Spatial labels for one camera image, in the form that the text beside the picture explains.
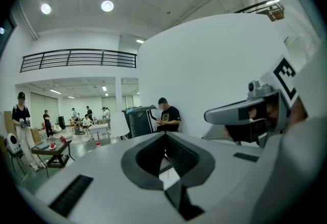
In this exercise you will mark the dark glass coffee table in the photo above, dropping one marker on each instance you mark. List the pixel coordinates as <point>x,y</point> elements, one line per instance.
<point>51,152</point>

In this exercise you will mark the blue cloth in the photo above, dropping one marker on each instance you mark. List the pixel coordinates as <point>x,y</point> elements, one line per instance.
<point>130,110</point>

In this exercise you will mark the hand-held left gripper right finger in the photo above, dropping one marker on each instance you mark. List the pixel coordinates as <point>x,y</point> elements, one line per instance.
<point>222,174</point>

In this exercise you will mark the small cardboard box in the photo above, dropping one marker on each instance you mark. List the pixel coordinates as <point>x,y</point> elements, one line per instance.
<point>35,136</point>

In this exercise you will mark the black box speaker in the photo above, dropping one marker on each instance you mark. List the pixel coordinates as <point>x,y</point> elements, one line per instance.
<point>61,123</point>

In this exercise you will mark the black balcony railing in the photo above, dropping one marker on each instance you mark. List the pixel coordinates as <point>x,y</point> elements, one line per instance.
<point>102,57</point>

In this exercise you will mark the white round backpack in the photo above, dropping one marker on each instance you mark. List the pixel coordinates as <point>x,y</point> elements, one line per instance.
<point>14,144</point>

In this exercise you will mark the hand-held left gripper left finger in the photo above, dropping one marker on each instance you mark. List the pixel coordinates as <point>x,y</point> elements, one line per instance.
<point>102,179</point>

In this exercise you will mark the pink cushion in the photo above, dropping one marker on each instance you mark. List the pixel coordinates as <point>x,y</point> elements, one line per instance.
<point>51,128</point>

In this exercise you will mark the dark grey wheeled bin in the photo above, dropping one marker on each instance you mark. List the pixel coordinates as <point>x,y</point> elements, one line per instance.
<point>138,123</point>

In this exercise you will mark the person's right forearm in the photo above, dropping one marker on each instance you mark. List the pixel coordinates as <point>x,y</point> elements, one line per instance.
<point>293,167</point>

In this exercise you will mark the red cap soda bottle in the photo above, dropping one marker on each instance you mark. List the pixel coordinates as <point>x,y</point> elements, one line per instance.
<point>97,144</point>

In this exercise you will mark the person's right hand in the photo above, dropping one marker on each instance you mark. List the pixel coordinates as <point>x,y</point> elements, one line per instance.
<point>272,115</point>

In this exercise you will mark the white shade table lamp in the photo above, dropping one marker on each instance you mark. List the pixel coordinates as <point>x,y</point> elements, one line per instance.
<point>118,124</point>

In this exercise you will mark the red book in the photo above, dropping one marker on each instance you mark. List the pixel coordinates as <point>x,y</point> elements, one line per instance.
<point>66,138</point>

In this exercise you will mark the red and white bowl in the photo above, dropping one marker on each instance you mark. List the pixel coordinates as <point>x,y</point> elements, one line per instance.
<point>52,146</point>

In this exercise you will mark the large cardboard box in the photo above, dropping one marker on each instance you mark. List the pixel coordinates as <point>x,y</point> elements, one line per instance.
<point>7,126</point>

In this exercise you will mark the round ceiling light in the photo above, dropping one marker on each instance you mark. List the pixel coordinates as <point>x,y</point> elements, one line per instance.
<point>45,9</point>
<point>107,5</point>

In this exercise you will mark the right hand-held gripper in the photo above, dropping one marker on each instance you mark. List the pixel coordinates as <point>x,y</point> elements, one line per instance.
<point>283,77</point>

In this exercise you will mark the white work table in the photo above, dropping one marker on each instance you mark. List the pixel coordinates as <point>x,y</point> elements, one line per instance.
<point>98,127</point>

